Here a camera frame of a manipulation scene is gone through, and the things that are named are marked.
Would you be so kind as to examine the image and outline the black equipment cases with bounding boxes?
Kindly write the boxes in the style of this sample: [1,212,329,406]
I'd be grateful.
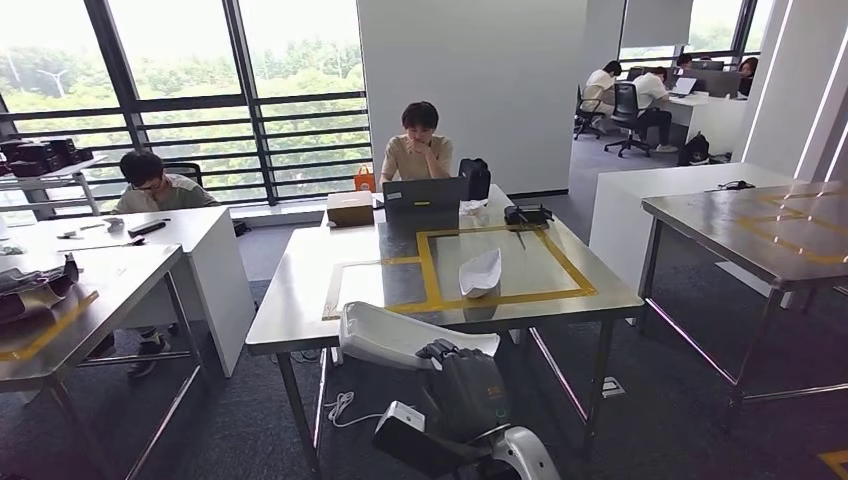
[0,136,95,179]

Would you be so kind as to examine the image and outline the dark metal part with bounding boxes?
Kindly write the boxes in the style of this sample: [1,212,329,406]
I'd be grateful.
[0,254,81,327]

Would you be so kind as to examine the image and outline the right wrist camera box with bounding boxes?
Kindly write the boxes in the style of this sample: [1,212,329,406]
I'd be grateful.
[371,400,492,480]

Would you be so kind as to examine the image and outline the white plastic shell part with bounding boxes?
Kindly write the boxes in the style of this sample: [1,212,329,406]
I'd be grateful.
[338,300,502,373]
[457,247,504,300]

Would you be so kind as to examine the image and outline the black remote controller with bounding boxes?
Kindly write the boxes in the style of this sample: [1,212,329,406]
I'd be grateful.
[502,203,556,252]

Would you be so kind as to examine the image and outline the cardboard box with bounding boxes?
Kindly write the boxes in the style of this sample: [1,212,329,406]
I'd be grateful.
[325,190,376,229]

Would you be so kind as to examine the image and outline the yellow floor tape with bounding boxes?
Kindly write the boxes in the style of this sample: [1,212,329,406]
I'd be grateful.
[817,449,848,479]

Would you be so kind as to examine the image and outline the white office desk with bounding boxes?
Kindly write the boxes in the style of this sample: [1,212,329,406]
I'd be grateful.
[655,91,751,158]

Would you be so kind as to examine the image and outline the grey laptop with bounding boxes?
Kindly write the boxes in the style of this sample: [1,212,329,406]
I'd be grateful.
[382,176,464,215]

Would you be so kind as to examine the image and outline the yellow tape square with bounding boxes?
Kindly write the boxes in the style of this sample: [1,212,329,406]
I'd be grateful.
[734,188,848,267]

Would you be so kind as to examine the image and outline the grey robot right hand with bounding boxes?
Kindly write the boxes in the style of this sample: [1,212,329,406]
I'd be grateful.
[415,338,512,443]

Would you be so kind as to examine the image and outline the black backpack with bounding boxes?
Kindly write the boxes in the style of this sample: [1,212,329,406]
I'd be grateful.
[676,131,712,168]
[457,156,493,202]

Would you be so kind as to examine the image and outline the grey roller blind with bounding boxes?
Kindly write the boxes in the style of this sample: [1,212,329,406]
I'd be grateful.
[618,0,694,50]

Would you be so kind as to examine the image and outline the black rectangular device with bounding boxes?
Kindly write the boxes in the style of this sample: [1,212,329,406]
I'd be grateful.
[126,219,169,239]

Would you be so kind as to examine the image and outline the white table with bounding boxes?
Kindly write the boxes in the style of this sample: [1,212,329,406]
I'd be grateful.
[587,161,797,300]

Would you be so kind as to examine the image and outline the steel workbench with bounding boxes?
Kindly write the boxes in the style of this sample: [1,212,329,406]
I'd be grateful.
[244,183,646,480]

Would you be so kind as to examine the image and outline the white cable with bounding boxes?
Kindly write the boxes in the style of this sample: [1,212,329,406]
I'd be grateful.
[323,390,386,429]

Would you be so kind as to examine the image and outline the black window frame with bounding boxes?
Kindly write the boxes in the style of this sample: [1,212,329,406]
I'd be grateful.
[0,0,373,214]

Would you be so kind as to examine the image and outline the steel table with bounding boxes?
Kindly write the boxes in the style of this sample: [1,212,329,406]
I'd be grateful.
[638,179,848,407]
[0,243,204,480]

